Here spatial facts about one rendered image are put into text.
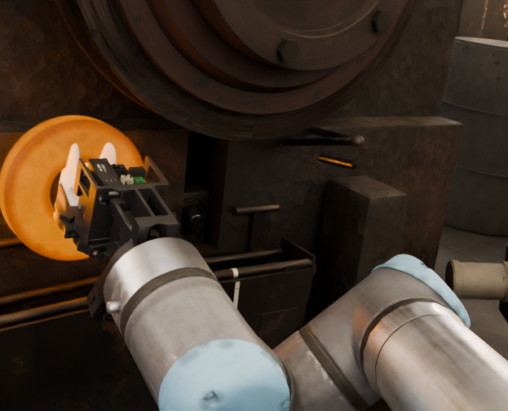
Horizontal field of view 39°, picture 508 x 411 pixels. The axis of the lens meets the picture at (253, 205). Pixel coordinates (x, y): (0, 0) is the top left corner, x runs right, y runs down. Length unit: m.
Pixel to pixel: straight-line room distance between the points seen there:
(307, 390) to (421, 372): 0.13
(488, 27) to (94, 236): 4.51
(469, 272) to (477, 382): 0.63
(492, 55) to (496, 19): 1.64
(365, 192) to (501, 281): 0.25
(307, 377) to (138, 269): 0.17
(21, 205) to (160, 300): 0.26
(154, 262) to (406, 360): 0.21
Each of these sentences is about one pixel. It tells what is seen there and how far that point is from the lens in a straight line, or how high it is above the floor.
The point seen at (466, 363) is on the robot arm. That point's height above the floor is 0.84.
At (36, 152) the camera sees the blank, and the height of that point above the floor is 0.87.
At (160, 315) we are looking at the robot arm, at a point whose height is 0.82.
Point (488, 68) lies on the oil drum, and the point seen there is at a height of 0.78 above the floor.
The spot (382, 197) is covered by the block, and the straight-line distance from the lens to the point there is 0.99.
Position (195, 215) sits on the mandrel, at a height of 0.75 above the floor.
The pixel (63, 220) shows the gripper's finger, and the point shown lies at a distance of 0.70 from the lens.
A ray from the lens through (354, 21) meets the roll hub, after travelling 0.78.
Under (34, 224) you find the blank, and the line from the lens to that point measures 0.78.
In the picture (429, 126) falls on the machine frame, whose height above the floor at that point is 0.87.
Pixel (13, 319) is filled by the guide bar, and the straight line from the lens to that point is 0.79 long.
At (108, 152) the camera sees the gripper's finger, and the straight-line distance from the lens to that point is 0.75.
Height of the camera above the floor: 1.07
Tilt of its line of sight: 18 degrees down
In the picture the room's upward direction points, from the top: 7 degrees clockwise
